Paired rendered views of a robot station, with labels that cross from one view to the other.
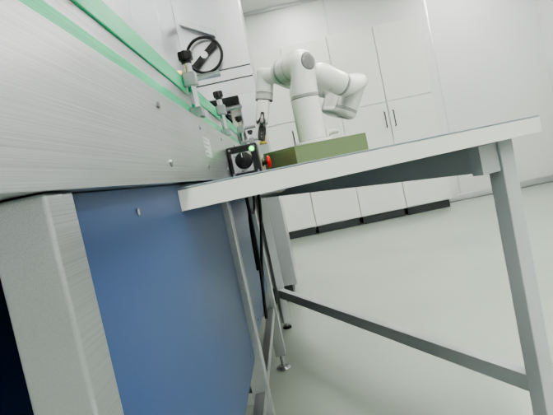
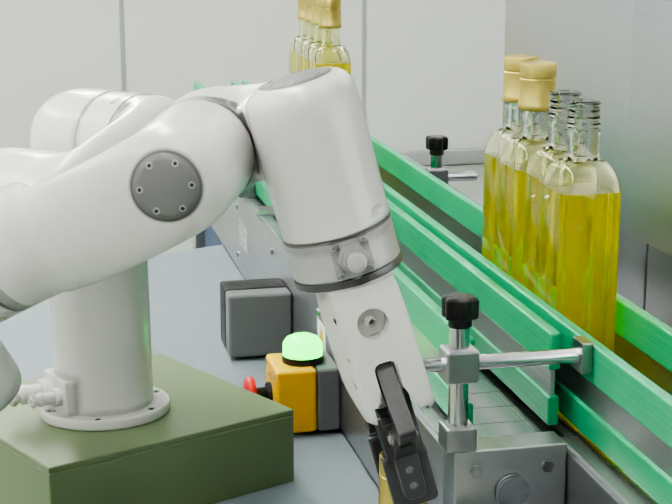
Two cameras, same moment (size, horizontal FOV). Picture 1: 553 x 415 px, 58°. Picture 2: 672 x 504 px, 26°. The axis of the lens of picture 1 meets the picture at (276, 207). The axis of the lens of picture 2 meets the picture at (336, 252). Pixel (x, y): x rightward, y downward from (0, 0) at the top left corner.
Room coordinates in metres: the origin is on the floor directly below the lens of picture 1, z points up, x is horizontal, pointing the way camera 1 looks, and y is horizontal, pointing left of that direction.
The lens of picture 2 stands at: (3.07, -0.29, 1.31)
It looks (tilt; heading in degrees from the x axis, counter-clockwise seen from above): 14 degrees down; 166
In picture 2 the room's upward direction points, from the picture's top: straight up
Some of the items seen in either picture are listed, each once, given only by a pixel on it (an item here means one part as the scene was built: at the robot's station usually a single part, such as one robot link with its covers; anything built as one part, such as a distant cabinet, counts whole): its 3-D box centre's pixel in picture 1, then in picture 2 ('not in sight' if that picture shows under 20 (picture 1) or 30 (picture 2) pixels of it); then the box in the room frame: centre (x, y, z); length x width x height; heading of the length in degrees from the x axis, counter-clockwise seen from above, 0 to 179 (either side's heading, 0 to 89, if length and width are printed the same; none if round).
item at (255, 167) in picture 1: (245, 161); (255, 318); (1.33, 0.06, 0.79); 0.08 x 0.08 x 0.08; 88
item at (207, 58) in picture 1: (205, 55); not in sight; (2.86, 0.22, 1.49); 0.21 x 0.05 x 0.21; 88
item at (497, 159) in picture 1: (344, 273); not in sight; (1.71, -0.18, 0.36); 1.51 x 0.09 x 0.71; 22
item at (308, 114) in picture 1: (313, 119); (87, 336); (1.71, -0.18, 0.90); 0.16 x 0.13 x 0.15; 108
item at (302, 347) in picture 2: not in sight; (302, 347); (1.61, 0.05, 0.84); 0.05 x 0.05 x 0.03
